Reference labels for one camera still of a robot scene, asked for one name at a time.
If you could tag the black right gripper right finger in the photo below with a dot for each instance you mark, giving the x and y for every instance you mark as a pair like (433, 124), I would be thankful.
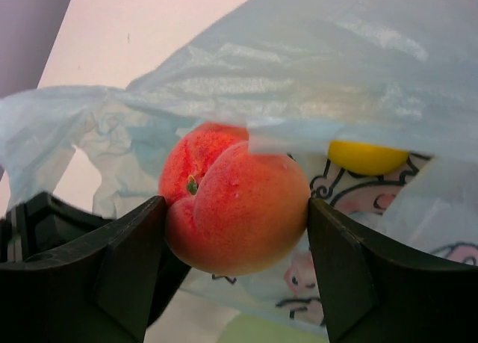
(375, 289)

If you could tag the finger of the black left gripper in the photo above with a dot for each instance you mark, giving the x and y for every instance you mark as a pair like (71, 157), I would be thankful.
(56, 223)

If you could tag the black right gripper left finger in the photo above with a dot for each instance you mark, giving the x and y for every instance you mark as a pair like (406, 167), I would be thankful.
(43, 302)

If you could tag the yellow fake fruit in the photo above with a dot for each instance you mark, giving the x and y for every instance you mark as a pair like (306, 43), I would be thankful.
(365, 159)

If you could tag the orange fake fruit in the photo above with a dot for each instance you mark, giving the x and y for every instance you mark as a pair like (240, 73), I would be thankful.
(231, 212)

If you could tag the blue printed plastic bag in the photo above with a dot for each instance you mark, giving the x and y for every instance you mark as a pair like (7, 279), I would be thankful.
(298, 74)

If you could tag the green scalloped glass bowl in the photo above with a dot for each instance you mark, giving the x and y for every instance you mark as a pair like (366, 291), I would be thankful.
(245, 328)

